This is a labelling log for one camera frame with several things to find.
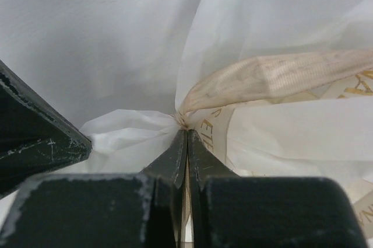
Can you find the white wrapping paper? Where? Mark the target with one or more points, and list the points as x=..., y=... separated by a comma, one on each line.
x=225, y=32

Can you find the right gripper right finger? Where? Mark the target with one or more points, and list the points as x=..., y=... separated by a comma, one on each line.
x=233, y=211

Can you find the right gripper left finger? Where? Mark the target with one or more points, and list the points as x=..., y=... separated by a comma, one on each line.
x=102, y=210

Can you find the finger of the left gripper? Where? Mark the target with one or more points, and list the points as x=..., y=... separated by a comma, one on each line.
x=35, y=138

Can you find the cream printed ribbon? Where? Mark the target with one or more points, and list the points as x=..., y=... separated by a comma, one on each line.
x=307, y=114

